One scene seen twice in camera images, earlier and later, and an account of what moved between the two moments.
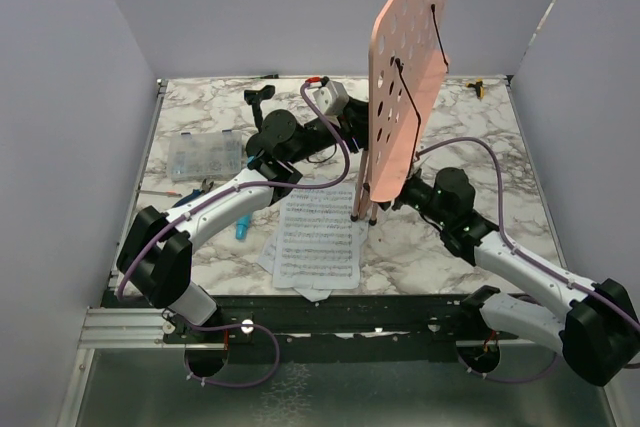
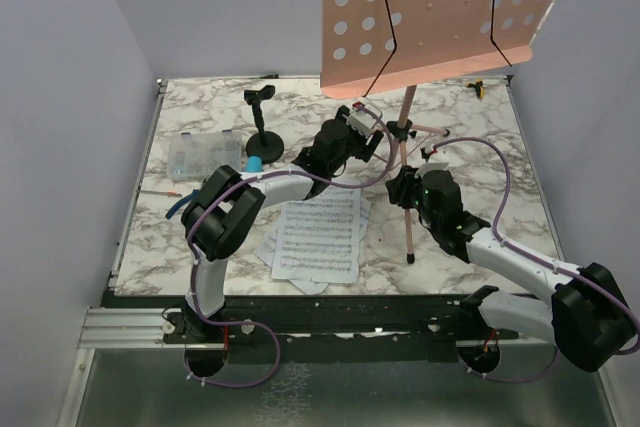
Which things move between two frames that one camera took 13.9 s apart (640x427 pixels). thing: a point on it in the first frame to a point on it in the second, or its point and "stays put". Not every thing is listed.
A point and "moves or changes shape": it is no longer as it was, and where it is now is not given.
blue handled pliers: x=196 y=193 stays put
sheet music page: x=319 y=239 stays put
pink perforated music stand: x=407 y=61 moves or changes shape
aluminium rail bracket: x=124 y=328 stays put
